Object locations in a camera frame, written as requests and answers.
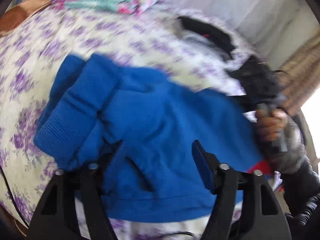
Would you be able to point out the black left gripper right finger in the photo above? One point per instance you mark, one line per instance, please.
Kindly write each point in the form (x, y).
(245, 206)

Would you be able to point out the folded grey pants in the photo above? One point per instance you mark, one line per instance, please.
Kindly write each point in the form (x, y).
(200, 43)

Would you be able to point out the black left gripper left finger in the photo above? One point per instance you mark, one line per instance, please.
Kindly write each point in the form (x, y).
(55, 216)

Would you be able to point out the folded black pants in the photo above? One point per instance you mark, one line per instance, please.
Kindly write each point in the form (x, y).
(213, 34)

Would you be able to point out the beige checked curtain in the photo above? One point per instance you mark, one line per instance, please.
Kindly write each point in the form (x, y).
(299, 75)

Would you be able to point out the purple floral bed quilt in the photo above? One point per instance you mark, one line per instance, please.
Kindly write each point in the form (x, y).
(31, 57)

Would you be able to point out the grey sleeved right forearm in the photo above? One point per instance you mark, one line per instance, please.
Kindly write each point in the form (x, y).
(300, 182)

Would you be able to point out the right hand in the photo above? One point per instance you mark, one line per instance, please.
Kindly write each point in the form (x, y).
(270, 126)

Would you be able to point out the blue and red pants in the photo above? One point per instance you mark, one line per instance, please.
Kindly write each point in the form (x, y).
(147, 125)

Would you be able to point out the brown satin pillow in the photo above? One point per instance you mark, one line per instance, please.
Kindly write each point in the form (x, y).
(14, 17)

